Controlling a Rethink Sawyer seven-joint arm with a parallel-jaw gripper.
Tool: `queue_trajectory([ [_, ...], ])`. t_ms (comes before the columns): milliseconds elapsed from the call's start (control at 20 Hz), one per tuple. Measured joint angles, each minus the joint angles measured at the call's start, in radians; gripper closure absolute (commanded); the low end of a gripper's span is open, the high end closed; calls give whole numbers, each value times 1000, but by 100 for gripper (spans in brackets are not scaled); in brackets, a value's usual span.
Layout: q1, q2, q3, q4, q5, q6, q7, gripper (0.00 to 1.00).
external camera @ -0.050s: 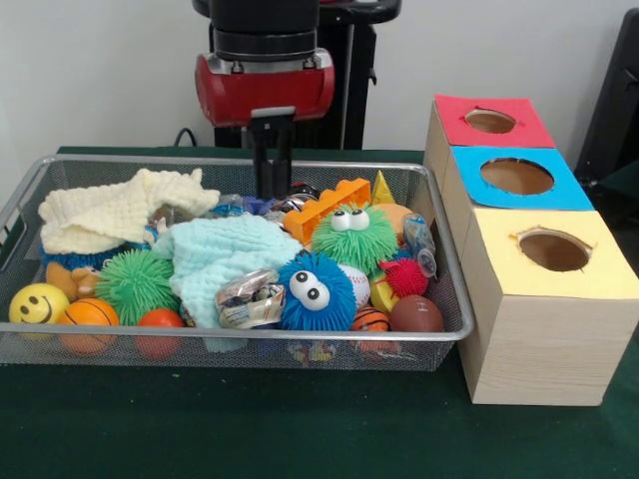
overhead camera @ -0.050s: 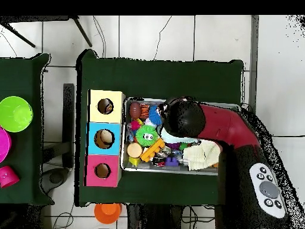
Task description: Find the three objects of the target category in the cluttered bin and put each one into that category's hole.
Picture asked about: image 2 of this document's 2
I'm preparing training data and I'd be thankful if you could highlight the blue spiky toy with eyes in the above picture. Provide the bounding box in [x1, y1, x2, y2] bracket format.
[148, 104, 163, 126]

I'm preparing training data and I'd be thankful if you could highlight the multicolour patterned cloth scrap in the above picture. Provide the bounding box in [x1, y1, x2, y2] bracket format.
[104, 101, 114, 115]

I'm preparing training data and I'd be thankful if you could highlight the wooden box with three holes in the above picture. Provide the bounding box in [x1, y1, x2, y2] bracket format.
[83, 89, 126, 187]

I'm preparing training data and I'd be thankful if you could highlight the clear mesh bin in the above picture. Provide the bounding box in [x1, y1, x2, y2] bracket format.
[120, 97, 241, 177]

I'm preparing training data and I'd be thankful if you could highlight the green spiky toy with eyes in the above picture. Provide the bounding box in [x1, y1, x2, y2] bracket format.
[135, 124, 159, 147]

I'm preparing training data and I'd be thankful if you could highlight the orange toothed toy block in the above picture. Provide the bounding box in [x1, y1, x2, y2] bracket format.
[139, 137, 166, 163]

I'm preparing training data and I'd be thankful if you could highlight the brown toy football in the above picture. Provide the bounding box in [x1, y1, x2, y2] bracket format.
[129, 101, 143, 120]

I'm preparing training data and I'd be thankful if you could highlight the dark green table cloth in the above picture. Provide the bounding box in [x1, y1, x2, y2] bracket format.
[74, 48, 245, 211]
[0, 52, 54, 207]

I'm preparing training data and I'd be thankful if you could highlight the cream cloth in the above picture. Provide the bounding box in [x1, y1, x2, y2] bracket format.
[182, 140, 222, 171]

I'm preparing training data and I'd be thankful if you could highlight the black flat stand bar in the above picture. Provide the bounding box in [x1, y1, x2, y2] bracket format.
[62, 83, 75, 169]

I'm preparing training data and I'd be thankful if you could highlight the orange plastic cup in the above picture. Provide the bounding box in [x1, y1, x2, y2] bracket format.
[94, 203, 123, 224]

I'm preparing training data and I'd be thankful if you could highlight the grey round stand base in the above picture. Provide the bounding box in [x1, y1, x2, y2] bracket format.
[41, 168, 70, 194]

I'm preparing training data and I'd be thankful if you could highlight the black tripod stand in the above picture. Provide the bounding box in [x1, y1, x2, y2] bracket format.
[0, 15, 93, 48]

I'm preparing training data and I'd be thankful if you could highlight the lime green plastic bowl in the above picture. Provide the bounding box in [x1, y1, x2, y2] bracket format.
[0, 95, 34, 132]

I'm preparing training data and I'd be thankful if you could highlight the magenta plastic bowl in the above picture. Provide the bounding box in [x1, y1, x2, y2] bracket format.
[0, 127, 12, 163]

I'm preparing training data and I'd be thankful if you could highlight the pink-red plastic cup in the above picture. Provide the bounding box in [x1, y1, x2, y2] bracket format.
[0, 165, 20, 188]

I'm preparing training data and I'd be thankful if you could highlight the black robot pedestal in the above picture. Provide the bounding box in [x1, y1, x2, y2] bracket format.
[126, 203, 185, 229]

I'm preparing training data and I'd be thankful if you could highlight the black power cable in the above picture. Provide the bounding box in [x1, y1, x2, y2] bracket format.
[239, 102, 305, 139]

